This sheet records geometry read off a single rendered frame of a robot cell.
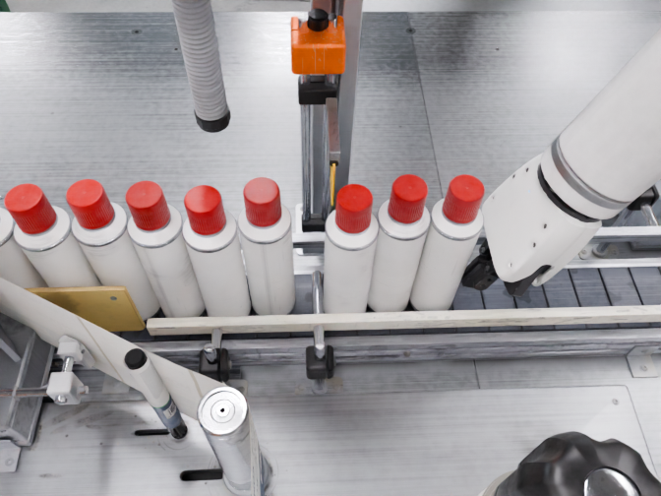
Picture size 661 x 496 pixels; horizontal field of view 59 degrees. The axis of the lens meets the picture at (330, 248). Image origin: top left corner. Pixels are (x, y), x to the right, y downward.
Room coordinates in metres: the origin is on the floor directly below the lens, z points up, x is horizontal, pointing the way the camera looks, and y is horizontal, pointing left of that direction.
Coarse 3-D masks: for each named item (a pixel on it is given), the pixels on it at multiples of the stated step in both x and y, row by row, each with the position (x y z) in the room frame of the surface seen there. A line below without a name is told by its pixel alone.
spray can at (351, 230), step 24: (360, 192) 0.34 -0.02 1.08; (336, 216) 0.33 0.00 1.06; (360, 216) 0.32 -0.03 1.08; (336, 240) 0.31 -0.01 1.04; (360, 240) 0.31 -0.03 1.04; (336, 264) 0.31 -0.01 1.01; (360, 264) 0.31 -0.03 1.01; (336, 288) 0.31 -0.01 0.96; (360, 288) 0.31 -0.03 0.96; (336, 312) 0.31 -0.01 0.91; (360, 312) 0.31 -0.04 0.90
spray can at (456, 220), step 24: (456, 192) 0.34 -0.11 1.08; (480, 192) 0.34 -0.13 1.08; (432, 216) 0.35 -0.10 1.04; (456, 216) 0.33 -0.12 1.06; (480, 216) 0.35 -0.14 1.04; (432, 240) 0.34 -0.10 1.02; (456, 240) 0.32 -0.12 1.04; (432, 264) 0.33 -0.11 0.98; (456, 264) 0.33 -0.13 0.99; (432, 288) 0.33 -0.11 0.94; (456, 288) 0.33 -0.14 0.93
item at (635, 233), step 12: (600, 228) 0.40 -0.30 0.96; (612, 228) 0.40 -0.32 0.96; (624, 228) 0.40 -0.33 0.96; (636, 228) 0.41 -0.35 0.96; (648, 228) 0.41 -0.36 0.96; (660, 228) 0.41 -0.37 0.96; (240, 240) 0.36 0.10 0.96; (300, 240) 0.37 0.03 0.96; (312, 240) 0.37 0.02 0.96; (324, 240) 0.37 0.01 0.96; (480, 240) 0.38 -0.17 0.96; (600, 240) 0.39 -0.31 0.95; (612, 240) 0.40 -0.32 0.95; (624, 240) 0.40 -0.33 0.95; (636, 240) 0.40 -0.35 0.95; (648, 240) 0.40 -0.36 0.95; (660, 240) 0.40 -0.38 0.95
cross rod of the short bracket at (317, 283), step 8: (320, 272) 0.36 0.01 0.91; (312, 280) 0.35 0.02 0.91; (320, 280) 0.35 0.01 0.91; (312, 288) 0.34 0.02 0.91; (320, 288) 0.34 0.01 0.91; (312, 296) 0.33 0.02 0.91; (320, 296) 0.33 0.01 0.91; (320, 304) 0.32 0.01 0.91; (320, 312) 0.31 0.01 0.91; (320, 328) 0.29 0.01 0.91; (320, 336) 0.28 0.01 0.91
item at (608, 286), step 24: (504, 288) 0.37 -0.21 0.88; (528, 288) 0.37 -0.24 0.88; (552, 288) 0.37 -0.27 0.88; (576, 288) 0.37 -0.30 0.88; (600, 288) 0.37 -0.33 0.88; (624, 288) 0.38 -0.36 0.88; (648, 288) 0.38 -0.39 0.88; (312, 312) 0.32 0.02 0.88; (120, 336) 0.28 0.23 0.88; (144, 336) 0.28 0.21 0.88; (168, 336) 0.29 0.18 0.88; (192, 336) 0.29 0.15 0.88; (240, 336) 0.29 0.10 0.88; (264, 336) 0.29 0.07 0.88; (288, 336) 0.29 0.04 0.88; (312, 336) 0.29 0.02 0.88; (336, 336) 0.30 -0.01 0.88; (360, 336) 0.30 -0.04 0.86
